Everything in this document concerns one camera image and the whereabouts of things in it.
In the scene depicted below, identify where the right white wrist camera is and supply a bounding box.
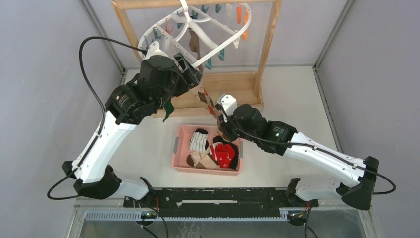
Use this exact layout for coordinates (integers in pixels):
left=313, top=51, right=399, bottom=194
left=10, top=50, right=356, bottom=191
left=216, top=94, right=237, bottom=122

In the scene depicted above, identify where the black white striped sock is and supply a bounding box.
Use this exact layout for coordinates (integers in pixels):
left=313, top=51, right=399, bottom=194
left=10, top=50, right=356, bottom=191
left=189, top=128, right=209, bottom=152

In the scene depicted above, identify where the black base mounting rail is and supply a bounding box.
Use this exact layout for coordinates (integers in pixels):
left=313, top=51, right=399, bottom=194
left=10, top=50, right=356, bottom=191
left=123, top=187, right=307, bottom=218

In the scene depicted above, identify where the beige brown patch sock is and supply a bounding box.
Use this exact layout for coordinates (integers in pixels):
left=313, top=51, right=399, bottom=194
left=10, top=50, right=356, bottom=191
left=186, top=150, right=218, bottom=170

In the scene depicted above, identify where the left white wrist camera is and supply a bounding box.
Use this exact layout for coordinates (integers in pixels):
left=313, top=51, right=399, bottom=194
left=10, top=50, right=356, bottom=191
left=144, top=41, right=169, bottom=60

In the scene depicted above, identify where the taupe striped cuff sock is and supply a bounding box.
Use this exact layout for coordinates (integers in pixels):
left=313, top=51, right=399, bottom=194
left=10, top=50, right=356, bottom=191
left=188, top=28, right=201, bottom=60

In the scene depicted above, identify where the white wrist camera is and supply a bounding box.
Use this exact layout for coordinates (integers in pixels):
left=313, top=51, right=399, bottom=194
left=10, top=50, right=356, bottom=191
left=216, top=94, right=237, bottom=122
left=144, top=41, right=169, bottom=60

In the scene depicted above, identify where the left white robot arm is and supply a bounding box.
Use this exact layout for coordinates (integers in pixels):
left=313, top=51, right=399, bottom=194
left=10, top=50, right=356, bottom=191
left=62, top=53, right=203, bottom=207

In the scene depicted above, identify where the red christmas sock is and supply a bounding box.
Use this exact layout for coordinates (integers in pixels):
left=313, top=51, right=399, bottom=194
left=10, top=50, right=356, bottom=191
left=210, top=142, right=238, bottom=169

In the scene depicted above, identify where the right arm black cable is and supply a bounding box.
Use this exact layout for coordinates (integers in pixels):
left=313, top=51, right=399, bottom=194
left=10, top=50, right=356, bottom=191
left=214, top=103, right=397, bottom=195

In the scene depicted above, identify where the dark green sock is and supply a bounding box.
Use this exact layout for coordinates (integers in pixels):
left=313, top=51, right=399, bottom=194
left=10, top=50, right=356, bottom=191
left=162, top=99, right=174, bottom=122

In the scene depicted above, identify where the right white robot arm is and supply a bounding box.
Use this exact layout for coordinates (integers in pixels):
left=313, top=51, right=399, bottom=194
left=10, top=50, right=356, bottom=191
left=216, top=104, right=379, bottom=210

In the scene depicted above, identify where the brown argyle sock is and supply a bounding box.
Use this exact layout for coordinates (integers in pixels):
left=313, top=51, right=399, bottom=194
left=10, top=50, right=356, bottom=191
left=197, top=84, right=228, bottom=139

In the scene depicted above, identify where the white slotted cable duct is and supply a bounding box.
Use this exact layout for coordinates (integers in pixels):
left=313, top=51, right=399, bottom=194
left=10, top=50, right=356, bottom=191
left=85, top=210, right=289, bottom=222

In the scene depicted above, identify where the wooden hanger stand frame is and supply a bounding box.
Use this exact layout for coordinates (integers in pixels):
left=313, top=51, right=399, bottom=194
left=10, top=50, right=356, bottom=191
left=111, top=0, right=282, bottom=117

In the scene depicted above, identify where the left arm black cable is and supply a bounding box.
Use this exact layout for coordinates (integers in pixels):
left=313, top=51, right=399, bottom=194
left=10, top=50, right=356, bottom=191
left=47, top=36, right=148, bottom=201

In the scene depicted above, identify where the pink plastic basket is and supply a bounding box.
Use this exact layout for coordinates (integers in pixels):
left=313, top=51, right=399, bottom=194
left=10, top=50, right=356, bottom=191
left=172, top=124, right=243, bottom=176

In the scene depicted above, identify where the white round clip hanger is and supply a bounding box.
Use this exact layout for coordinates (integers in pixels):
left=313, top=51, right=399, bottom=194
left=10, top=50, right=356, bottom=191
left=136, top=2, right=252, bottom=69

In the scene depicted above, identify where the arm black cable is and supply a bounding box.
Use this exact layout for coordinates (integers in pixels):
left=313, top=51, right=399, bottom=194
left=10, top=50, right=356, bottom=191
left=47, top=36, right=148, bottom=201
left=214, top=103, right=397, bottom=195

